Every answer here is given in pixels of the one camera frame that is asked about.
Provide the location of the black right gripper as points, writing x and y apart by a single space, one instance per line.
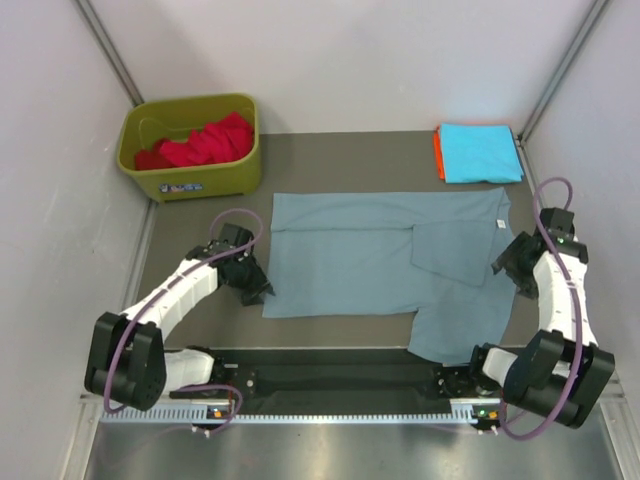
527 284

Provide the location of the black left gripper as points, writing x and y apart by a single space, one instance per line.
249 294

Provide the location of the grey-blue t-shirt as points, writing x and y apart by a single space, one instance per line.
429 254

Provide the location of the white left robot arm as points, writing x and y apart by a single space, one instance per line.
127 360

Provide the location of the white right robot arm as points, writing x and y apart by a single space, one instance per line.
562 365

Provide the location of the folded cyan t-shirt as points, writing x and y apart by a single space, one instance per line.
478 153

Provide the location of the folded orange t-shirt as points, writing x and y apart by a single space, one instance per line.
438 154

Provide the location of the red t-shirt in bin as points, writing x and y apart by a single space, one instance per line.
225 141

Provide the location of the olive green plastic bin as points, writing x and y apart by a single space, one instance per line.
174 119

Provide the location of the slotted grey cable duct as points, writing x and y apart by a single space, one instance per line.
455 412

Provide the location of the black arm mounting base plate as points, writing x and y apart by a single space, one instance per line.
258 372

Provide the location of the aluminium right corner post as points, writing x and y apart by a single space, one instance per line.
578 41

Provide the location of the aluminium corner post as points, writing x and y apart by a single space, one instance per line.
578 41
98 31

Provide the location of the aluminium left corner post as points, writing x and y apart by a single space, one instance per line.
98 31

